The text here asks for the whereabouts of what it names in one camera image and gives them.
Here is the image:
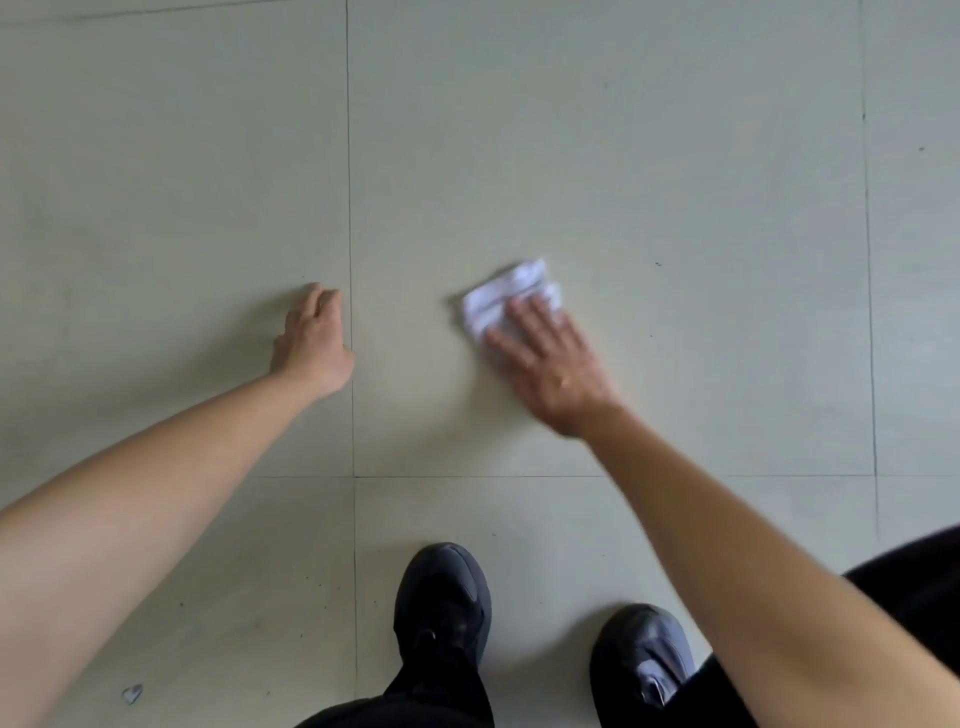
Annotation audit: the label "person's black shoe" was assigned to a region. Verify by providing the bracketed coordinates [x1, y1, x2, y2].
[589, 604, 699, 728]
[393, 543, 494, 695]

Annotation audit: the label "person's black left shoe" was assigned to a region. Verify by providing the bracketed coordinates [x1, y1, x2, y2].
[393, 543, 494, 695]

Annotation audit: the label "person's right forearm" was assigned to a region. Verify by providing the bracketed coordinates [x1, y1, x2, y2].
[577, 405, 960, 728]

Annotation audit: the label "person's left forearm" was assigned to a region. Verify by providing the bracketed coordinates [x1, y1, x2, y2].
[0, 372, 331, 728]

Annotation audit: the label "person's right hand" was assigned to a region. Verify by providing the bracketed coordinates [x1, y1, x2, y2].
[483, 294, 625, 440]

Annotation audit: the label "person's black trousers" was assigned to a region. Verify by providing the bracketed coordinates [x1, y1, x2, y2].
[294, 525, 960, 728]

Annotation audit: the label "white cleaning cloth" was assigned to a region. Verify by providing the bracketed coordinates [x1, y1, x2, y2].
[459, 258, 564, 351]

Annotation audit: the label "person's black right shoe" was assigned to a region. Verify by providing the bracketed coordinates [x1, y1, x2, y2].
[589, 604, 699, 728]

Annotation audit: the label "person's left hand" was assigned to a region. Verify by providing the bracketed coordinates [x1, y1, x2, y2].
[269, 282, 357, 399]

